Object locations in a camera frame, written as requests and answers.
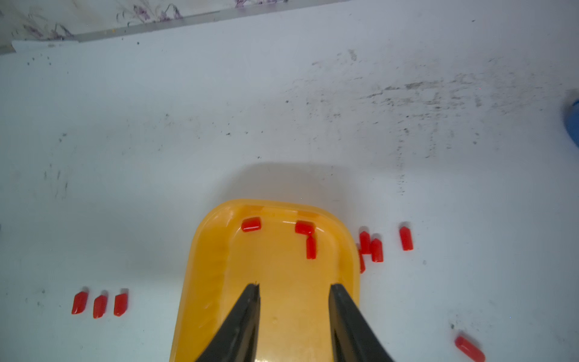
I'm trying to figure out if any blue plastic clip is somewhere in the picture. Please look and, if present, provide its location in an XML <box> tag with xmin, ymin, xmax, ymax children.
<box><xmin>565</xmin><ymin>99</ymin><xmax>579</xmax><ymax>146</ymax></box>

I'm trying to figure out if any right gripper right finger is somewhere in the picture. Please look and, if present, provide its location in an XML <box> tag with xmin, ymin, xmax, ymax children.
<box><xmin>329</xmin><ymin>284</ymin><xmax>394</xmax><ymax>362</ymax></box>

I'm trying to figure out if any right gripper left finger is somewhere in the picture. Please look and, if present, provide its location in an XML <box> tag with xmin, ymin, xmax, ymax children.
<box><xmin>196</xmin><ymin>284</ymin><xmax>261</xmax><ymax>362</ymax></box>

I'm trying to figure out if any yellow plastic storage box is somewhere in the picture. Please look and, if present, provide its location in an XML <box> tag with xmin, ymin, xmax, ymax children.
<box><xmin>170</xmin><ymin>199</ymin><xmax>360</xmax><ymax>361</ymax></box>

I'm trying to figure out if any red sleeve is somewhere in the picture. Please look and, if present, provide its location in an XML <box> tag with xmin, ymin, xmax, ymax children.
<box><xmin>455</xmin><ymin>336</ymin><xmax>486</xmax><ymax>362</ymax></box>
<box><xmin>241</xmin><ymin>217</ymin><xmax>262</xmax><ymax>232</ymax></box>
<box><xmin>93</xmin><ymin>294</ymin><xmax>108</xmax><ymax>319</ymax></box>
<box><xmin>295</xmin><ymin>220</ymin><xmax>316</xmax><ymax>237</ymax></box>
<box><xmin>359</xmin><ymin>231</ymin><xmax>372</xmax><ymax>255</ymax></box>
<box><xmin>306</xmin><ymin>235</ymin><xmax>317</xmax><ymax>260</ymax></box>
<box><xmin>71</xmin><ymin>291</ymin><xmax>89</xmax><ymax>315</ymax></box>
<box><xmin>399</xmin><ymin>226</ymin><xmax>414</xmax><ymax>251</ymax></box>
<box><xmin>370</xmin><ymin>238</ymin><xmax>384</xmax><ymax>263</ymax></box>
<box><xmin>358</xmin><ymin>248</ymin><xmax>366</xmax><ymax>274</ymax></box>
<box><xmin>113</xmin><ymin>292</ymin><xmax>128</xmax><ymax>317</ymax></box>

